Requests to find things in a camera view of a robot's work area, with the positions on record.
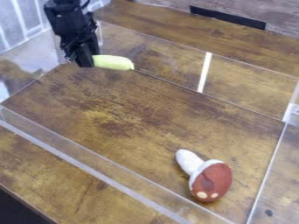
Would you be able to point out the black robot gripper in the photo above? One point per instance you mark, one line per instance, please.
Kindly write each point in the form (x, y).
(74, 25)

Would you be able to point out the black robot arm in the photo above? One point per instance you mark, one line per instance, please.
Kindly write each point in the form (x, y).
(74, 25)

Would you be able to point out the red cap toy mushroom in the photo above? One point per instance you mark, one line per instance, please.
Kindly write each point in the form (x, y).
(210, 176)

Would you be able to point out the clear acrylic enclosure wall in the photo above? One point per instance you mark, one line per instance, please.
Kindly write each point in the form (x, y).
(89, 135)

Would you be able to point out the clear acrylic triangle bracket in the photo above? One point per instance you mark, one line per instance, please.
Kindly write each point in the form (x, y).
(99, 33)

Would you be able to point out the black strip on table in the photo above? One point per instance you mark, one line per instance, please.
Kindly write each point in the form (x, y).
(229, 17)

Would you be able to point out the green handled metal spoon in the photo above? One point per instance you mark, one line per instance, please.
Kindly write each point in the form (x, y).
(113, 62)

